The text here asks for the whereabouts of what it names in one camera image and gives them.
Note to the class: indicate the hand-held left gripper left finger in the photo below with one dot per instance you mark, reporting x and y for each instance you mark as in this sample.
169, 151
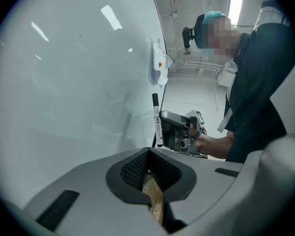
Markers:
93, 205

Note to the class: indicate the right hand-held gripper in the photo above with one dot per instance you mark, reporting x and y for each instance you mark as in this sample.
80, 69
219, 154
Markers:
186, 144

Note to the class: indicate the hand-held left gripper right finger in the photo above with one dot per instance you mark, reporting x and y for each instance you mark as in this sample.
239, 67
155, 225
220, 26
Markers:
206, 181

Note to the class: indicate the black white whiteboard marker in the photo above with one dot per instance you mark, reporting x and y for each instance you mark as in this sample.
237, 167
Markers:
157, 122

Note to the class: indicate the person's right forearm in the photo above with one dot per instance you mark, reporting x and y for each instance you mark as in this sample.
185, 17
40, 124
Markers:
216, 146

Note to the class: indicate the white whiteboard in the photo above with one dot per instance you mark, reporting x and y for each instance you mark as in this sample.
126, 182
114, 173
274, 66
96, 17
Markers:
76, 95

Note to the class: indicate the person's right hand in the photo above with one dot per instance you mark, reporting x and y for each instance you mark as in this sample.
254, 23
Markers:
195, 129

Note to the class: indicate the crumpled white paper sheet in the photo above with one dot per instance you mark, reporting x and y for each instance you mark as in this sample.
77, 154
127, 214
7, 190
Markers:
159, 60

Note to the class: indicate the person's black shirt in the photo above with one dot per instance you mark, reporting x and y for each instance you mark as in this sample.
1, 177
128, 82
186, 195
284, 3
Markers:
260, 87

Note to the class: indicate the blue hair net cap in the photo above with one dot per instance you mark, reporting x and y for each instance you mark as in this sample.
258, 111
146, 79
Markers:
209, 17

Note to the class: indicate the bright rectangular window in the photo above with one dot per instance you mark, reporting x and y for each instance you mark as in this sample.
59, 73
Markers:
236, 6

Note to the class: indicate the white wall pipes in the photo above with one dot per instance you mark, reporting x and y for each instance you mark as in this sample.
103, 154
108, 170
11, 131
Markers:
199, 65

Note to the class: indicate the white wall air conditioner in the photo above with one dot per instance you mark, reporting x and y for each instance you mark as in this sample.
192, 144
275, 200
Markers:
227, 74

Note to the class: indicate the black head-mounted camera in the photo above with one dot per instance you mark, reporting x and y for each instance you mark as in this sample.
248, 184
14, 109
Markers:
188, 37

